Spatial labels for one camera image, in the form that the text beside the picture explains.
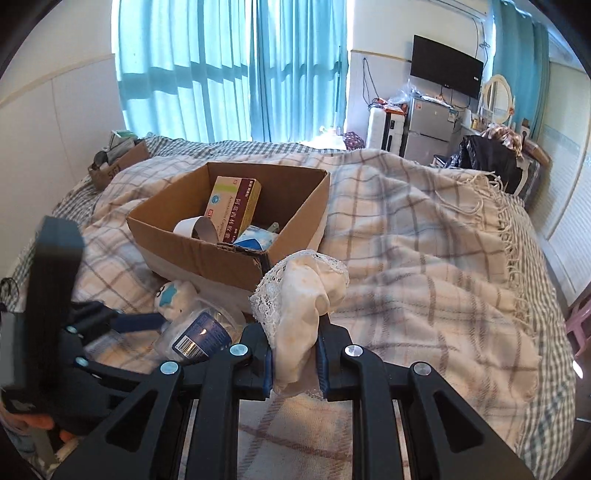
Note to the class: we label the brown plaid cloth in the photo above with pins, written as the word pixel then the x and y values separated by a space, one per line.
pixel 503 136

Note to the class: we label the pink plastic stool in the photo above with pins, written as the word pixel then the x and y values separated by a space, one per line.
pixel 581 323

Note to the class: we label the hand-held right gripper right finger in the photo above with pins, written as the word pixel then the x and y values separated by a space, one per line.
pixel 322 364

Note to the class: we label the silver refrigerator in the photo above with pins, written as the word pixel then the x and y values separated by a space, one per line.
pixel 427 127

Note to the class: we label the blue checked bedsheet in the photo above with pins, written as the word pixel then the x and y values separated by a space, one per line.
pixel 542 323

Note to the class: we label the white oval mirror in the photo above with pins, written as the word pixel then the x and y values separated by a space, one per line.
pixel 498 97

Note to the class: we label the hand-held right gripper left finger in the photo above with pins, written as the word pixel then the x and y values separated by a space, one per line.
pixel 266 371

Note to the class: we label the teal window curtain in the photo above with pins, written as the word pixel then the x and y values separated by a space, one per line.
pixel 207 69
pixel 521 55

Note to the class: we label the dark dotted cloth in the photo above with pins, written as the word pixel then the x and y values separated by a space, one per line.
pixel 353 140

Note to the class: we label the small cardboard box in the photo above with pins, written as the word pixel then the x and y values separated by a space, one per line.
pixel 125 162

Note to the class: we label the black wall television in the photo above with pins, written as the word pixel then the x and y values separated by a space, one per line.
pixel 443 64

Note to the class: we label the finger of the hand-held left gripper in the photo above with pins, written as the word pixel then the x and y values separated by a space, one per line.
pixel 134 321
pixel 108 369

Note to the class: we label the white appliance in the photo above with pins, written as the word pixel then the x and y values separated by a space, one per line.
pixel 378 130

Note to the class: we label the cream plaid blanket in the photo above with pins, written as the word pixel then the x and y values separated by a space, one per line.
pixel 415 277

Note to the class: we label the person's left hand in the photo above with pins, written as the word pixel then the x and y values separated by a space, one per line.
pixel 44 422

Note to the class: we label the clear plastic cup blue label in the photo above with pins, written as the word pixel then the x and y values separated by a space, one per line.
pixel 203 333

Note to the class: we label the white lace cloth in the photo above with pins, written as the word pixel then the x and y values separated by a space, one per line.
pixel 295 314

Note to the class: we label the yellow and red medicine box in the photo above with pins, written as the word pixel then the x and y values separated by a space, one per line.
pixel 231 203

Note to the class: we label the green and white box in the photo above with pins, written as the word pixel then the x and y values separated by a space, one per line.
pixel 121 137

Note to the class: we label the clear plastic bag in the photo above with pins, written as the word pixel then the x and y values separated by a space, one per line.
pixel 404 94

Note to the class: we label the blue and white packet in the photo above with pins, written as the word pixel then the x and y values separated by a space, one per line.
pixel 256 239

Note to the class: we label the white and blue plush toy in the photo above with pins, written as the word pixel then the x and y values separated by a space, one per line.
pixel 178 295

